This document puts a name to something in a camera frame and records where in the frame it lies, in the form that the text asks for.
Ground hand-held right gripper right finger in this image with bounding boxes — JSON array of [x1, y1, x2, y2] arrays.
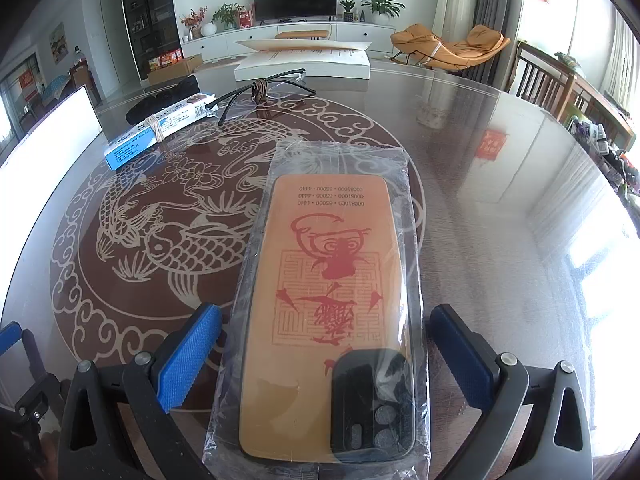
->
[[429, 302, 593, 480]]

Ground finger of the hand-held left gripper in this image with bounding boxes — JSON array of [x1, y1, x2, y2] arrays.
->
[[0, 321, 73, 461]]

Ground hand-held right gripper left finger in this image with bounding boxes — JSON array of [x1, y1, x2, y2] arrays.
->
[[57, 302, 223, 480]]

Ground orange phone case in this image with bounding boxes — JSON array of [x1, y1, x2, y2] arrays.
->
[[202, 140, 432, 474]]

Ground blue printed box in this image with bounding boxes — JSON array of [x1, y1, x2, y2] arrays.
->
[[105, 92, 217, 171]]

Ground pile of small bottles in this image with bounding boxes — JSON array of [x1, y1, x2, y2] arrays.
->
[[570, 115, 640, 192]]

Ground black cloth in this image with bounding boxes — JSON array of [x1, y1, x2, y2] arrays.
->
[[125, 87, 194, 125]]

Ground blue cloth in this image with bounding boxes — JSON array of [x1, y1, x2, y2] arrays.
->
[[40, 76, 71, 106]]

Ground red door poster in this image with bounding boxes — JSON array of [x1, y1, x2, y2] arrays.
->
[[19, 69, 39, 101]]

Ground black eyeglasses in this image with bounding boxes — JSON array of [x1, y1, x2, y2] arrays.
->
[[217, 67, 316, 126]]

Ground brown cardboard box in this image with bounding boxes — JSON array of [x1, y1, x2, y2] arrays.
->
[[146, 54, 204, 86]]

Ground wooden chair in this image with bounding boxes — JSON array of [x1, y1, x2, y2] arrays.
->
[[515, 41, 576, 109]]

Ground orange snack boxes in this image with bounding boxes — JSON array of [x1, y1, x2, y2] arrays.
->
[[149, 49, 184, 72]]

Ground white flat carton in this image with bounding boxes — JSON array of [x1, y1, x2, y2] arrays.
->
[[234, 39, 372, 83]]

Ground orange lounge chair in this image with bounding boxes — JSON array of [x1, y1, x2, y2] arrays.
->
[[390, 22, 512, 69]]

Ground white television cabinet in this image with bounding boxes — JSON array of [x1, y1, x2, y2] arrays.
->
[[180, 21, 401, 64]]

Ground white door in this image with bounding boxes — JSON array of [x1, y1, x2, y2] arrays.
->
[[99, 0, 126, 96]]

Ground cream cardboard sheet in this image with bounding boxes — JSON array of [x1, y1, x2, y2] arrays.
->
[[234, 38, 371, 57]]

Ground red flower arrangement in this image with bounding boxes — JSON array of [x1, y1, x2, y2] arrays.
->
[[181, 7, 209, 39]]

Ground bushy green potted plant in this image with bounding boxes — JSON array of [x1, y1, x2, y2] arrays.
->
[[211, 2, 242, 30]]

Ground grey curtain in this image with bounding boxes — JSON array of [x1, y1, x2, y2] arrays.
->
[[472, 0, 526, 77]]

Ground dark glass display cabinet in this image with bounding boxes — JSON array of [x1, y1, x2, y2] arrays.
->
[[119, 0, 182, 81]]

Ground large green potted plant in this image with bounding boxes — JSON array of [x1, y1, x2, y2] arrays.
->
[[361, 0, 406, 25]]

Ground black television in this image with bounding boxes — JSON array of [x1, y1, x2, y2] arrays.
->
[[252, 0, 338, 24]]

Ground framed wall picture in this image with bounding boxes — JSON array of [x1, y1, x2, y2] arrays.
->
[[48, 22, 68, 64]]

